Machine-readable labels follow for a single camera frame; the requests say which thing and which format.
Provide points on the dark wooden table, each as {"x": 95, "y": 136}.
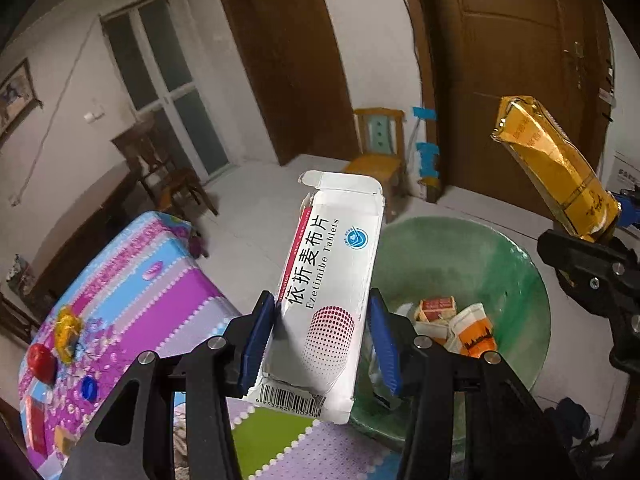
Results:
{"x": 85, "y": 230}

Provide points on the glass double door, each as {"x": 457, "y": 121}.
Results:
{"x": 165, "y": 75}

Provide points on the blue bottle cap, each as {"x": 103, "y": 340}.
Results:
{"x": 89, "y": 388}

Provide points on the blue tape piece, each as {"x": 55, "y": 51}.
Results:
{"x": 427, "y": 160}
{"x": 423, "y": 112}

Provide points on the small wooden chair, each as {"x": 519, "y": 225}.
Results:
{"x": 375, "y": 162}

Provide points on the orange and white carton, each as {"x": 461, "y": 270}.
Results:
{"x": 475, "y": 340}

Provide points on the yellow crumpled snack wrapper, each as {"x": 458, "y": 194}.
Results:
{"x": 67, "y": 332}

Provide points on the white wall switch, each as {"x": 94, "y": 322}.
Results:
{"x": 93, "y": 114}

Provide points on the white paper notice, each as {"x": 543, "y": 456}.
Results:
{"x": 626, "y": 170}

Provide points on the red apple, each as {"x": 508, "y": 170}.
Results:
{"x": 40, "y": 362}

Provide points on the green trash bin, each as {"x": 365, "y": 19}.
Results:
{"x": 450, "y": 260}

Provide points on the framed wall picture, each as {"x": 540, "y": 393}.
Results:
{"x": 15, "y": 95}

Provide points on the glossy yellow packet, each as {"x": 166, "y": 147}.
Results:
{"x": 555, "y": 160}

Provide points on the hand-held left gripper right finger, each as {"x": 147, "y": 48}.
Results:
{"x": 385, "y": 345}

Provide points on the brown wooden door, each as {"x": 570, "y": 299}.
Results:
{"x": 510, "y": 35}
{"x": 285, "y": 50}

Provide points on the pink cardboard box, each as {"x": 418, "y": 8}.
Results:
{"x": 35, "y": 422}

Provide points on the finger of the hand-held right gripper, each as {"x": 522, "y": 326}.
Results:
{"x": 580, "y": 255}
{"x": 629, "y": 207}

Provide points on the dark wooden chair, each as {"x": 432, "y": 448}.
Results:
{"x": 15, "y": 317}
{"x": 165, "y": 175}

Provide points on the colourful striped tablecloth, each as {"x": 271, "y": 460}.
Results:
{"x": 200, "y": 300}

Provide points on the white medicine box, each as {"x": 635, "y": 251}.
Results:
{"x": 330, "y": 270}

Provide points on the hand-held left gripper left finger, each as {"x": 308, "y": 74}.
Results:
{"x": 257, "y": 340}

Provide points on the black bag bin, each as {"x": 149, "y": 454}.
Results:
{"x": 20, "y": 272}

